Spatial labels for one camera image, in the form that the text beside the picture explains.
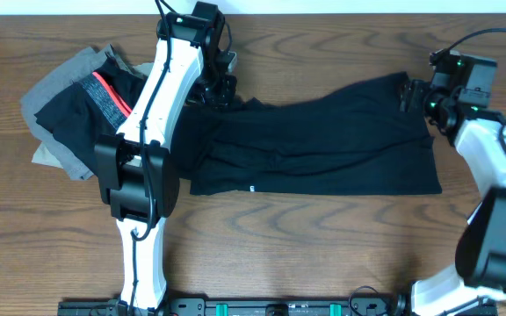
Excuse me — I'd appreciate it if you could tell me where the black polo shirt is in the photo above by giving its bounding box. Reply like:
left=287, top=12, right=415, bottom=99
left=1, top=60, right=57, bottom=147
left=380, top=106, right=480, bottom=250
left=171, top=72, right=442, bottom=196

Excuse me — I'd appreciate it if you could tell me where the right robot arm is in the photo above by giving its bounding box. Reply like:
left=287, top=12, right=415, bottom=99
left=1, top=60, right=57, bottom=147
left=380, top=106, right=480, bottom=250
left=401, top=56, right=506, bottom=315

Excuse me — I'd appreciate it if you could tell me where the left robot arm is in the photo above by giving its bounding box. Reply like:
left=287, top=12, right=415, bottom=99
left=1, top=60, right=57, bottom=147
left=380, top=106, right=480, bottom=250
left=95, top=3, right=236, bottom=315

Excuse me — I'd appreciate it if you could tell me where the white garment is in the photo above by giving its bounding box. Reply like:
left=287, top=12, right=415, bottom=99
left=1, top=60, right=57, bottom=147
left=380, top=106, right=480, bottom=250
left=455, top=119, right=506, bottom=197

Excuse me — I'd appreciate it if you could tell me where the grey folded garment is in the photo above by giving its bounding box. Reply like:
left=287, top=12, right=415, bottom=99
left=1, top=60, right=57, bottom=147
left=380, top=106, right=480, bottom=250
left=19, top=44, right=127, bottom=182

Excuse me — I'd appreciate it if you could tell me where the beige folded garment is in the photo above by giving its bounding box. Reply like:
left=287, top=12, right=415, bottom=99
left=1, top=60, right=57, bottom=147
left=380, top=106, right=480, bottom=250
left=32, top=62, right=154, bottom=169

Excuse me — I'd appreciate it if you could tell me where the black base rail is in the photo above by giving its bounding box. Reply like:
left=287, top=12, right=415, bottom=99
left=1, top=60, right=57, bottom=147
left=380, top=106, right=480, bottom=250
left=56, top=297, right=499, bottom=316

